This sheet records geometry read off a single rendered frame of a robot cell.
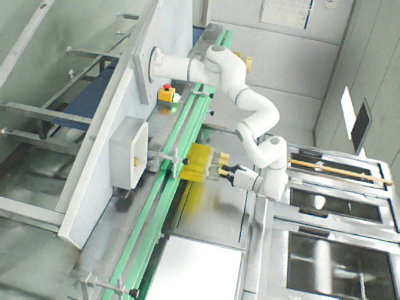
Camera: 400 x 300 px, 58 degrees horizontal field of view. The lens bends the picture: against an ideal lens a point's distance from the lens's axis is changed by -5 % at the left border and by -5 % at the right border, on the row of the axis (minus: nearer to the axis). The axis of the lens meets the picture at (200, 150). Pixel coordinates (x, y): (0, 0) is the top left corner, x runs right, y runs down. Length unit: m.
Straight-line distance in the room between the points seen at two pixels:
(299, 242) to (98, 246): 0.91
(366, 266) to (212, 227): 0.72
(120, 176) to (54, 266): 0.45
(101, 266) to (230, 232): 0.63
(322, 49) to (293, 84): 0.92
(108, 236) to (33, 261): 0.38
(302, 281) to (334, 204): 0.55
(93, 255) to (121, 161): 0.35
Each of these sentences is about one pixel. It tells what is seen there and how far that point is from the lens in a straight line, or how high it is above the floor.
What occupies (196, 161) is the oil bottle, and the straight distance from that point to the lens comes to 1.77.
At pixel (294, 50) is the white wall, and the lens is 7.65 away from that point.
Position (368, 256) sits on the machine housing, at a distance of 1.90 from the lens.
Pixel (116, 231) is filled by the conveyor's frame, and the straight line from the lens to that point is 1.41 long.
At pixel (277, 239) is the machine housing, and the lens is 1.78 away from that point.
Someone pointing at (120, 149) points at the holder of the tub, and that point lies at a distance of 1.37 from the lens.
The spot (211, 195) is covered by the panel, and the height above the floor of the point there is 1.12.
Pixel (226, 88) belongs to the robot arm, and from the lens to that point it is 1.47.
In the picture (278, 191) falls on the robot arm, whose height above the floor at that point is 1.40.
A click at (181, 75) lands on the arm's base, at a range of 1.56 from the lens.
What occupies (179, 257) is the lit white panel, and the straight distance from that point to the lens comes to 1.57.
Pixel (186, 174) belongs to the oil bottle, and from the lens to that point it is 1.73.
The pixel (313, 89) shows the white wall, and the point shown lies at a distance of 7.99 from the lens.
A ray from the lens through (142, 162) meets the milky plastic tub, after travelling 1.58.
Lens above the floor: 1.20
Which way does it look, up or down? 6 degrees down
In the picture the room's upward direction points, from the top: 102 degrees clockwise
